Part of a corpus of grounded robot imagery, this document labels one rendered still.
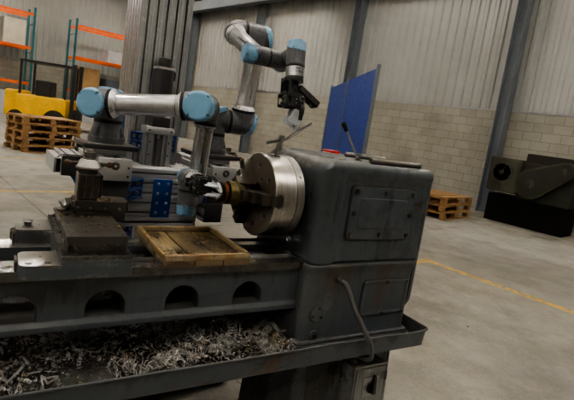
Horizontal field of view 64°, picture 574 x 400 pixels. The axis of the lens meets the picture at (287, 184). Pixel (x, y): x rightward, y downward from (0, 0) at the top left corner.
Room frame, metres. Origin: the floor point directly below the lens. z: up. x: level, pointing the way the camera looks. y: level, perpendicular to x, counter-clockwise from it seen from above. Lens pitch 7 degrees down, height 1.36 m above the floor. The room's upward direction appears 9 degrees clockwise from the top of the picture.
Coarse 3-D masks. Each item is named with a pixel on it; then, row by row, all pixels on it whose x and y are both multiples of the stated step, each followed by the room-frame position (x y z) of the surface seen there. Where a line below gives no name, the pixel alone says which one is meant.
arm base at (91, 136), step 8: (96, 120) 1.94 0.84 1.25; (104, 120) 1.94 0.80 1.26; (96, 128) 1.93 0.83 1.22; (104, 128) 1.93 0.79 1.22; (112, 128) 1.95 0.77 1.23; (120, 128) 1.99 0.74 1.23; (88, 136) 1.94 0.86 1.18; (96, 136) 1.92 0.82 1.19; (104, 136) 1.92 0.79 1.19; (112, 136) 1.94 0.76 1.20; (120, 136) 1.99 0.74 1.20; (120, 144) 1.97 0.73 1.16
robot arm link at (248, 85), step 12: (252, 24) 2.23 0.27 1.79; (252, 36) 2.21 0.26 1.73; (264, 36) 2.23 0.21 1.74; (252, 72) 2.26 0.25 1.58; (240, 84) 2.29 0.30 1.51; (252, 84) 2.27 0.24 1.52; (240, 96) 2.28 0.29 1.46; (252, 96) 2.29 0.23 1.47; (240, 108) 2.28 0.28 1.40; (252, 108) 2.31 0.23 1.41; (240, 120) 2.28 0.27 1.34; (252, 120) 2.31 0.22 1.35; (240, 132) 2.30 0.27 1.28; (252, 132) 2.33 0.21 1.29
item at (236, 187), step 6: (234, 180) 1.68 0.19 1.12; (222, 186) 1.63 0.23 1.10; (228, 186) 1.63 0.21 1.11; (234, 186) 1.64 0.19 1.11; (240, 186) 1.65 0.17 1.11; (222, 192) 1.68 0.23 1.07; (228, 192) 1.62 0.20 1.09; (234, 192) 1.63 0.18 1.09; (240, 192) 1.64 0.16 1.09; (222, 198) 1.62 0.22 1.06; (228, 198) 1.63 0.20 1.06; (234, 198) 1.63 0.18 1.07; (234, 204) 1.66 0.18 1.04
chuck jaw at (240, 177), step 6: (252, 156) 1.78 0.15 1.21; (240, 162) 1.76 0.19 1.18; (246, 162) 1.74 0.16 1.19; (252, 162) 1.76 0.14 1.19; (240, 168) 1.72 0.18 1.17; (246, 168) 1.73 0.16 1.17; (252, 168) 1.74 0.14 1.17; (240, 174) 1.71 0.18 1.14; (246, 174) 1.72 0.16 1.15; (252, 174) 1.73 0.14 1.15; (240, 180) 1.69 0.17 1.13; (246, 180) 1.71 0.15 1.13; (252, 180) 1.72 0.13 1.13; (246, 186) 1.73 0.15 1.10; (252, 186) 1.74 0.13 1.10; (258, 186) 1.76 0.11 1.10
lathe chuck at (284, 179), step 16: (256, 160) 1.74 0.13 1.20; (272, 160) 1.67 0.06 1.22; (288, 160) 1.72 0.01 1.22; (256, 176) 1.73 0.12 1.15; (272, 176) 1.63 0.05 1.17; (288, 176) 1.64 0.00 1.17; (272, 192) 1.61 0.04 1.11; (288, 192) 1.62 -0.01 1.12; (256, 208) 1.70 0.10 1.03; (272, 208) 1.60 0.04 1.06; (288, 208) 1.62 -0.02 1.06; (256, 224) 1.68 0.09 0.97; (272, 224) 1.62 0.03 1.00; (288, 224) 1.65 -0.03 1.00
